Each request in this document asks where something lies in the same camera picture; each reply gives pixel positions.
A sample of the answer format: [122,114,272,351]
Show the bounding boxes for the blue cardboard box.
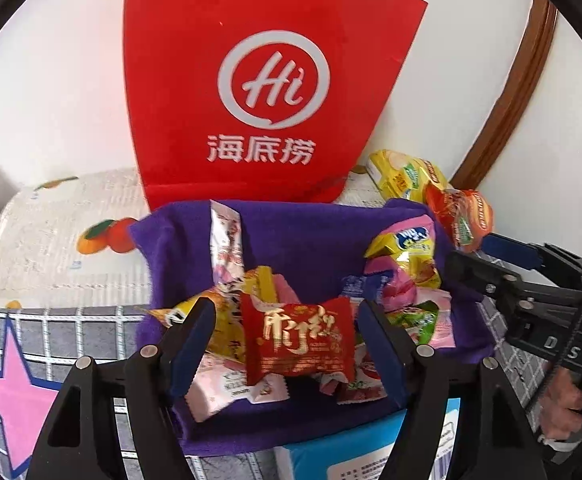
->
[273,395,462,480]

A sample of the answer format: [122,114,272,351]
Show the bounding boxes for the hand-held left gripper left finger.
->
[25,297,217,480]

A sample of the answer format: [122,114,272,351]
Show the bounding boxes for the red paper bag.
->
[122,0,429,211]

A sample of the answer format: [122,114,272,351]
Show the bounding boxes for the pink yellow snack packet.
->
[363,214,444,291]

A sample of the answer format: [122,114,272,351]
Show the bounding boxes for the person's right hand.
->
[538,367,582,441]

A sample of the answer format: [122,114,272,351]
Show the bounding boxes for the grey checked cloth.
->
[0,305,536,480]

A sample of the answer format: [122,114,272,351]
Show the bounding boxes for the orange chip bag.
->
[423,182,496,253]

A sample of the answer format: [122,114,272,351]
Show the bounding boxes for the brown wooden door frame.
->
[451,0,559,191]

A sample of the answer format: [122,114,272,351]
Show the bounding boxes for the white fruit print cloth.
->
[0,167,387,311]

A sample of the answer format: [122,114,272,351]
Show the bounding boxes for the red snack packet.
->
[240,292,357,386]

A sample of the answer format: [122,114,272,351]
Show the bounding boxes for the purple cloth tray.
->
[128,197,496,456]

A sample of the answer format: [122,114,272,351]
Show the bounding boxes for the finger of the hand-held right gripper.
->
[483,232,582,291]
[446,251,536,311]

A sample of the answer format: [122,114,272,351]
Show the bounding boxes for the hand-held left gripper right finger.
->
[357,299,546,480]

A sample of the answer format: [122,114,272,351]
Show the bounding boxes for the clear pink snack packet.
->
[208,200,247,301]

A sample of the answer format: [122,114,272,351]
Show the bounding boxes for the yellow chip bag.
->
[366,149,449,201]

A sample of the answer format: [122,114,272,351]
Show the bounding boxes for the pale pink snack packet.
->
[185,350,292,423]

